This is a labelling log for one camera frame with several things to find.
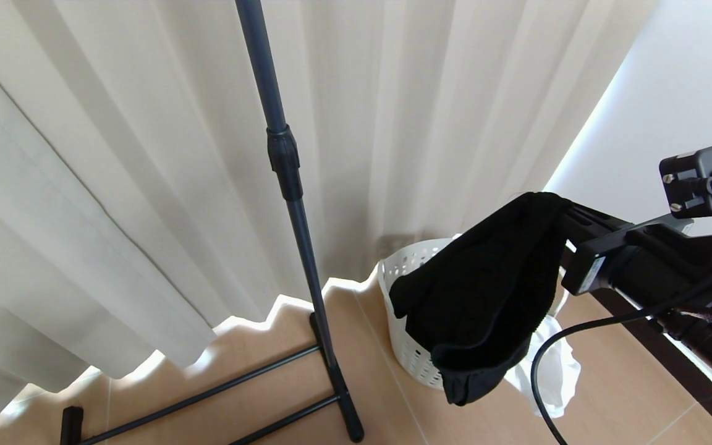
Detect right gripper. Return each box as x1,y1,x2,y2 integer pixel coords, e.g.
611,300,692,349
560,216,712,310

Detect black shorts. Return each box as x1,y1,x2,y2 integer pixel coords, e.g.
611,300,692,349
388,191,574,407

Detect white laundry basket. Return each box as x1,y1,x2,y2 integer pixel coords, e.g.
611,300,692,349
376,234,570,392

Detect black clothes rack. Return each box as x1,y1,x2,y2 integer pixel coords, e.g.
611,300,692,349
59,0,367,445

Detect white garment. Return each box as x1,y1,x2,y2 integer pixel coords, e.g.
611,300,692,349
504,311,583,420

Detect beige curtain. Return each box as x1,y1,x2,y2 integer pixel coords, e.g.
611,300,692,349
0,0,661,422

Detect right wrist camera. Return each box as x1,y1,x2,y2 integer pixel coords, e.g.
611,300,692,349
658,141,712,249

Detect black cable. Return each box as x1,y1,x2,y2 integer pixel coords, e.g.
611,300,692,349
530,247,712,445

